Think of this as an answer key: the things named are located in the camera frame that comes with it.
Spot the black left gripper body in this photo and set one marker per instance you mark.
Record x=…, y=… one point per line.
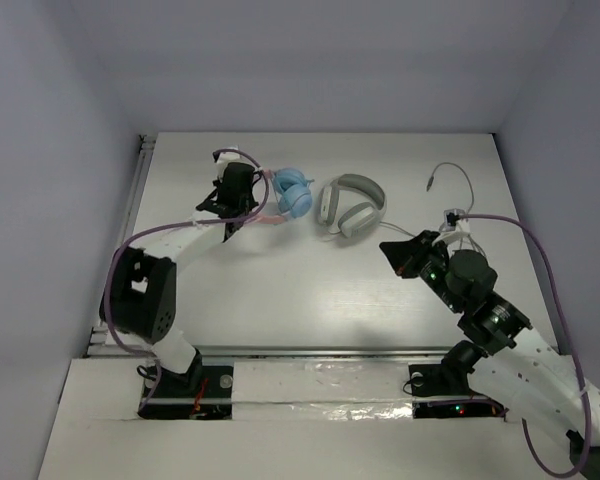
x=247, y=201

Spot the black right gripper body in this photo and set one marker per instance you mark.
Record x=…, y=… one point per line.
x=429, y=261

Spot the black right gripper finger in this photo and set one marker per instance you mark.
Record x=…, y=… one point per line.
x=401, y=252
x=398, y=267

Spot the pink blue cat-ear headphones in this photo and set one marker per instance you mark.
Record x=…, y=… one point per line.
x=293, y=196

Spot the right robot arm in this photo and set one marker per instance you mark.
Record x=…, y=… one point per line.
x=501, y=356

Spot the white grey gaming headset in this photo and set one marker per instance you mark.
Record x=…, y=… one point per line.
x=351, y=205

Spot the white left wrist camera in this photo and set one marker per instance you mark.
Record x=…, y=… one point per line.
x=226, y=154

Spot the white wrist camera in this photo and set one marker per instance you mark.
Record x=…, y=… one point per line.
x=455, y=227
x=226, y=154

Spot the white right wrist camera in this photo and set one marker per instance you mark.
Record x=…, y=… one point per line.
x=455, y=227

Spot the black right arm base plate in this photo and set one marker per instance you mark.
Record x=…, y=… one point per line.
x=450, y=400

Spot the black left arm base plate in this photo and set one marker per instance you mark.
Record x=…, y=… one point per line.
x=209, y=398

